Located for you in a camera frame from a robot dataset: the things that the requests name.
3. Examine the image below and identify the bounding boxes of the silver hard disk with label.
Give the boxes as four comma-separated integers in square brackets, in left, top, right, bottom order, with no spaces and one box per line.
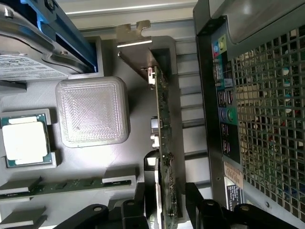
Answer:
[0,4,89,81]

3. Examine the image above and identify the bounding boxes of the loose CPU silver lid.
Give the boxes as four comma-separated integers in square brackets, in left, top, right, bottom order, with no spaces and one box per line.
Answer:
[0,114,53,167]

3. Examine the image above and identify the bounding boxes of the grey parts rack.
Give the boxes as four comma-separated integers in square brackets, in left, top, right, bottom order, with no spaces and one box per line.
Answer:
[0,35,189,229]

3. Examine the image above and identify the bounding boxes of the loose green RAM stick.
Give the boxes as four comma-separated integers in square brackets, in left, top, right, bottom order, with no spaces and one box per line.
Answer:
[0,177,132,198]

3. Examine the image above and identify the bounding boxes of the open grey PC case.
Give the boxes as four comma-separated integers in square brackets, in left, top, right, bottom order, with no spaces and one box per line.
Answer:
[193,0,305,229]

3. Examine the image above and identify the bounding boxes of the blue hard disk caddy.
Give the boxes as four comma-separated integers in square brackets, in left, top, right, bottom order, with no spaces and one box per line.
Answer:
[20,0,100,73]

